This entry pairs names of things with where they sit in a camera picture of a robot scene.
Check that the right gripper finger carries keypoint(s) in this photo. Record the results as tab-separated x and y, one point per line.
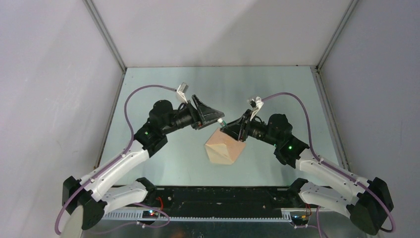
238	123
237	133

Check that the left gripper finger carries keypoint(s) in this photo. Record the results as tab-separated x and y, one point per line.
208	120
205	110

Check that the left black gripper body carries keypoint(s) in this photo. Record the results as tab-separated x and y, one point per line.
183	118

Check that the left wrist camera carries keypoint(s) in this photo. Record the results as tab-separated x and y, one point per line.
181	93

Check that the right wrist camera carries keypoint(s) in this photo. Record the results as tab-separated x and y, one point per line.
256	104

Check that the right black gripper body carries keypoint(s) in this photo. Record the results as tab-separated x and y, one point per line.
255	129

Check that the tan paper envelope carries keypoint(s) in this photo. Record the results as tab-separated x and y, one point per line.
222	149

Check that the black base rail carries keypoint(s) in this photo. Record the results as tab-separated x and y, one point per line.
231	202

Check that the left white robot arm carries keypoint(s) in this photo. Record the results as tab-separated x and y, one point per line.
94	193

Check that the white green glue stick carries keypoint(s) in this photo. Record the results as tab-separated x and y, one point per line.
222	122

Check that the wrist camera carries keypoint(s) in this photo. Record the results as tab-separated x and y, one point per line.
181	93
256	104

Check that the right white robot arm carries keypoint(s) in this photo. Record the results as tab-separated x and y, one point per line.
367	203

